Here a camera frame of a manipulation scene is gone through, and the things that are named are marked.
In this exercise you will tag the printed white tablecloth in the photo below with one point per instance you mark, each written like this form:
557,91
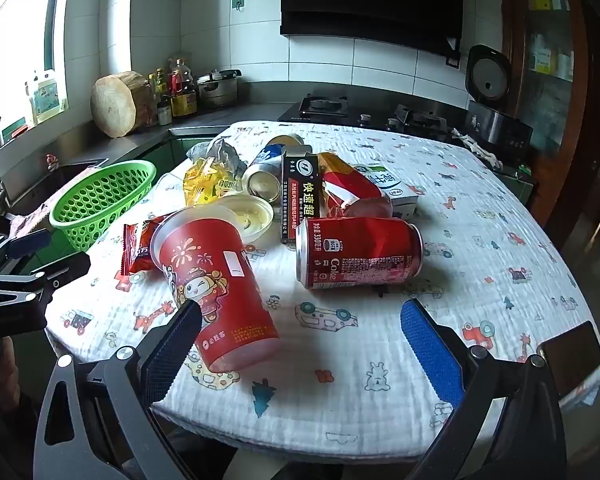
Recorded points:
355,360

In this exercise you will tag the brown dish cloth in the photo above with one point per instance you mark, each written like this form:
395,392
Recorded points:
30,220

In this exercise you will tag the clear plastic bag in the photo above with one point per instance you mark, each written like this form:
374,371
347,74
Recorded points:
167,183

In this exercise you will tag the steel pressure cooker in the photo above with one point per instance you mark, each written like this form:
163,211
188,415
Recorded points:
217,90

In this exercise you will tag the red snack packet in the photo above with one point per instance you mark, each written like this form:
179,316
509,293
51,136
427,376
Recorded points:
135,250

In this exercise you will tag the steel kitchen counter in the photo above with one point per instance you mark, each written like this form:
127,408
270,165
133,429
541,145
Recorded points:
210,120

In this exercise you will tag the white detergent bottle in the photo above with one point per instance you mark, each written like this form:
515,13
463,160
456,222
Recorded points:
49,97

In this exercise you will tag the black rice cooker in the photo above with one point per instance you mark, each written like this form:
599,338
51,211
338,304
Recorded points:
490,85

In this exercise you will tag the round wooden chopping block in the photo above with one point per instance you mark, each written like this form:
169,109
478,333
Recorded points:
117,105

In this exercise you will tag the yellow cap bottle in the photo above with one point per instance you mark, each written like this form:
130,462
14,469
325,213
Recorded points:
159,84

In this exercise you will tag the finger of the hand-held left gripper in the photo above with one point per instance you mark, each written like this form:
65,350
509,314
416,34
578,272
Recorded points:
67,266
27,243

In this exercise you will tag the black glue box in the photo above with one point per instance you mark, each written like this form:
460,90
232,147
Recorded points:
302,195

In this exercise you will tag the black range hood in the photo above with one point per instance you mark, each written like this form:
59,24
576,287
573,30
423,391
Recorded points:
380,0

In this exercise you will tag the red printed paper cup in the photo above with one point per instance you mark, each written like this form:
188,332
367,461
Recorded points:
215,280

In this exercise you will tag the window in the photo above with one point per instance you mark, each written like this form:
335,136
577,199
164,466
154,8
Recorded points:
25,20

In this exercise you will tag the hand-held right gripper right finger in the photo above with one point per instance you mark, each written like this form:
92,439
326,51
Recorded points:
430,355

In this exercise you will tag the black smartphone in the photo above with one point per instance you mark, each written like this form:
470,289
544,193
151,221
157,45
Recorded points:
572,355

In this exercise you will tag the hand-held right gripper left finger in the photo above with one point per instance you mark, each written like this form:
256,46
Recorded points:
172,347

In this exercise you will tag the black gas stove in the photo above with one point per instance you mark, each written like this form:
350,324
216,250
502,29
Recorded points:
325,107

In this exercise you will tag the green plastic basket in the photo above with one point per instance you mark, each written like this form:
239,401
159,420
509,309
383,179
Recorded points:
100,200

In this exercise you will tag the yellow snack wrapper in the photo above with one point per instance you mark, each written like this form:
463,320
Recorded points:
205,180

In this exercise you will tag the steel sink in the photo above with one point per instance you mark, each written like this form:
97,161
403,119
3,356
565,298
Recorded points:
60,172

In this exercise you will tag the white plastic lid bowl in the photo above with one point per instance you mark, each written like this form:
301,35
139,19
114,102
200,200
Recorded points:
250,215

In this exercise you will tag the grey foil wrapper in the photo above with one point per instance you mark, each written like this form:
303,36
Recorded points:
222,155

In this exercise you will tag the blue and white can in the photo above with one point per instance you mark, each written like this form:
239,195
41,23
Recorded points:
262,175

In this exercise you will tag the red drink carton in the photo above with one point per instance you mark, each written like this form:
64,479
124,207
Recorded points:
345,185

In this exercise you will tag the wooden glass cabinet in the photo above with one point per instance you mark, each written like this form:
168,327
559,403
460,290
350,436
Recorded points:
550,110

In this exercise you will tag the white cloth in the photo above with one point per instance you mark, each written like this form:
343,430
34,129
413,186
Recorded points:
475,147

